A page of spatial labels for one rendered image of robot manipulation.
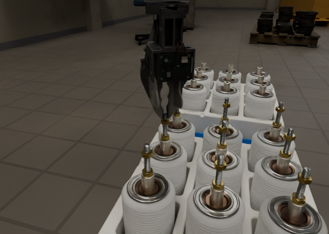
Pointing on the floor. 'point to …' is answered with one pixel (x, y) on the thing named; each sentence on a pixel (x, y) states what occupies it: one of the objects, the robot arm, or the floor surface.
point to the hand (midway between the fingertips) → (164, 110)
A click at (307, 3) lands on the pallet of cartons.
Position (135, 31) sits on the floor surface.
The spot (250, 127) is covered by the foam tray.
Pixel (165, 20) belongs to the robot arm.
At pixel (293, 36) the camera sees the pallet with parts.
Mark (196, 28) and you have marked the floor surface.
